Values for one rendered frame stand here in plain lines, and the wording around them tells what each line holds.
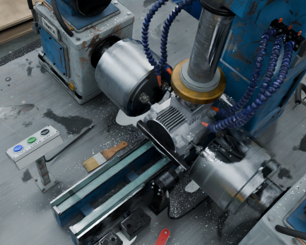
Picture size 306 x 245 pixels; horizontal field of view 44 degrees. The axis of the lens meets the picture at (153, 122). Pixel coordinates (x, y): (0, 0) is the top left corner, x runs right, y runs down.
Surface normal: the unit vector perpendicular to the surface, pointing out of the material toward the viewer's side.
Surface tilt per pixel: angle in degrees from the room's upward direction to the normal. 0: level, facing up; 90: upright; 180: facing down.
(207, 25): 90
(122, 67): 32
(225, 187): 62
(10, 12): 0
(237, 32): 90
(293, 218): 0
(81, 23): 0
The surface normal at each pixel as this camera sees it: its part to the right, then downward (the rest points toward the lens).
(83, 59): 0.67, 0.64
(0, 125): 0.10, -0.58
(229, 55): -0.73, 0.51
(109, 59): -0.35, -0.18
